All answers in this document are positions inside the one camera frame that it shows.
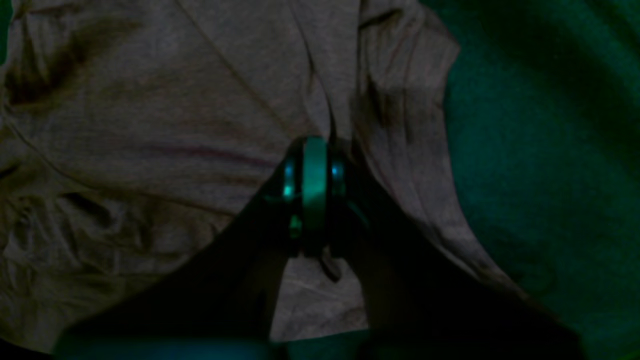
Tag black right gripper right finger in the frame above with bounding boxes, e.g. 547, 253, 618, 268
327, 145, 586, 360

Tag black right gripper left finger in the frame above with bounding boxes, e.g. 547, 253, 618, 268
53, 139, 305, 360

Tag maroon long-sleeve T-shirt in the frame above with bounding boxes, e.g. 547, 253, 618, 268
1, 0, 526, 353

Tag black table cloth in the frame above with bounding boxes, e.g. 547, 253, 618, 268
425, 0, 640, 360

